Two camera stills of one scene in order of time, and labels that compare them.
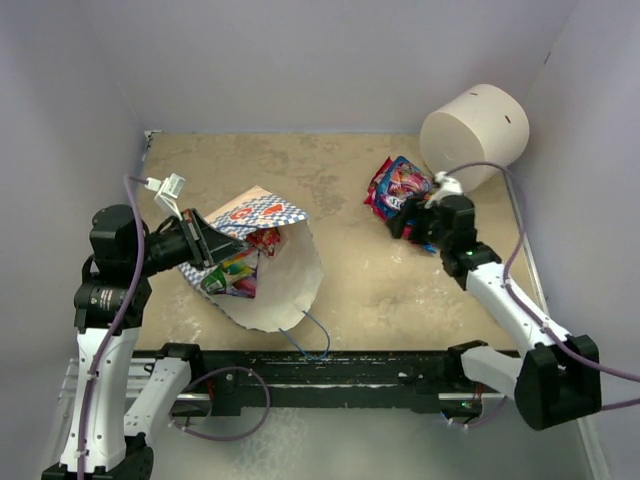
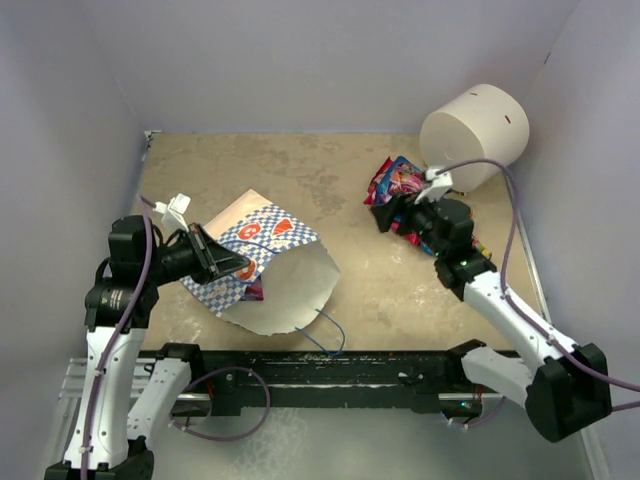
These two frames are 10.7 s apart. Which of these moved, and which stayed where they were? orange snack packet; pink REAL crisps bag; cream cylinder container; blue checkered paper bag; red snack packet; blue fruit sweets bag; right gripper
Moved: orange snack packet; blue checkered paper bag; red snack packet
Stayed: right gripper; blue fruit sweets bag; cream cylinder container; pink REAL crisps bag
